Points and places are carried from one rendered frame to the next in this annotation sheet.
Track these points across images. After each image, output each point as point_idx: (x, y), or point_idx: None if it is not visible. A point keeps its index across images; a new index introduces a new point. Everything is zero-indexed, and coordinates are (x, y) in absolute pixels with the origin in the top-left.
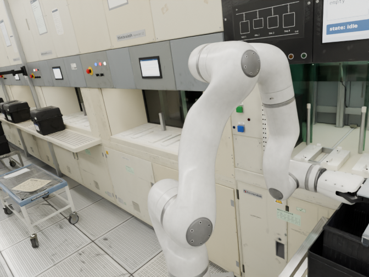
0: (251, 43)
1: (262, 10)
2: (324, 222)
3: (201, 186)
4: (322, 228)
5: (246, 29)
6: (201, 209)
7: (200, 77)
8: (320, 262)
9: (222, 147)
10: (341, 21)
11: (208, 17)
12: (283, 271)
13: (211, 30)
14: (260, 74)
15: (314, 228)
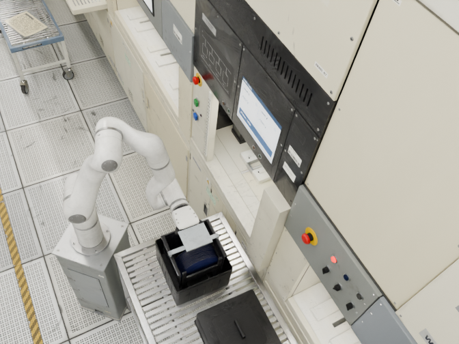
0: (135, 134)
1: (214, 52)
2: (217, 217)
3: (82, 199)
4: (210, 220)
5: (205, 53)
6: (79, 211)
7: None
8: (157, 249)
9: (185, 115)
10: (245, 113)
11: (186, 10)
12: (157, 237)
13: (187, 23)
14: (137, 153)
15: (205, 218)
